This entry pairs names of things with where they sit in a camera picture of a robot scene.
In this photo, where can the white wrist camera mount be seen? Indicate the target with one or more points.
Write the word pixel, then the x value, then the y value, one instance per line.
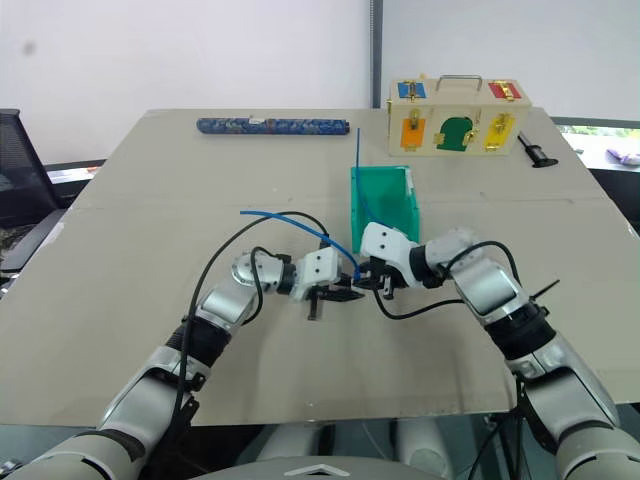
pixel 320 266
pixel 387 245

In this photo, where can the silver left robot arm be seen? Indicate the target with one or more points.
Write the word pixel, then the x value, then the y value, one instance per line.
pixel 225 301

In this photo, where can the wooden lock box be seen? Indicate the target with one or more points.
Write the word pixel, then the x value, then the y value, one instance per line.
pixel 450 107

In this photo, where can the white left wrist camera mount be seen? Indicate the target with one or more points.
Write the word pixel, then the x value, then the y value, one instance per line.
pixel 320 266

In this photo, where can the purple object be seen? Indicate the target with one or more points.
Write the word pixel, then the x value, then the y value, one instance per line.
pixel 625 156

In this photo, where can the grey rounded shape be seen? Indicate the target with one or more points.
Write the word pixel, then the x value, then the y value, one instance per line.
pixel 421 445

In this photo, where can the grey metal post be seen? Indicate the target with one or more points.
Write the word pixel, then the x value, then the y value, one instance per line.
pixel 376 50

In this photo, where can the blue patterned tube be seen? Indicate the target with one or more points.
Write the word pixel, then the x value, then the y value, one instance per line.
pixel 272 126

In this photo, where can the green plastic bin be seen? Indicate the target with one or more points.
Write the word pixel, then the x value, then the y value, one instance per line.
pixel 395 205

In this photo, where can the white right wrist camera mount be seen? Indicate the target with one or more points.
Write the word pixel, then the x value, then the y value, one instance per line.
pixel 387 245

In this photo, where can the black office chair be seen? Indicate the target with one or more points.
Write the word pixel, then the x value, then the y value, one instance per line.
pixel 22 175

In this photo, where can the grey robot torso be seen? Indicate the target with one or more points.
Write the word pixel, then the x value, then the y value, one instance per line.
pixel 320 469

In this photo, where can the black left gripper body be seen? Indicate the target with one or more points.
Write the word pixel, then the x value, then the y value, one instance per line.
pixel 314 305

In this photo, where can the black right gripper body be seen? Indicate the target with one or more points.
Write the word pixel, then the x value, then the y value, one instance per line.
pixel 386 276

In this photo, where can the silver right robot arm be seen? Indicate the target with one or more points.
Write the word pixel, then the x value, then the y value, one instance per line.
pixel 491 286

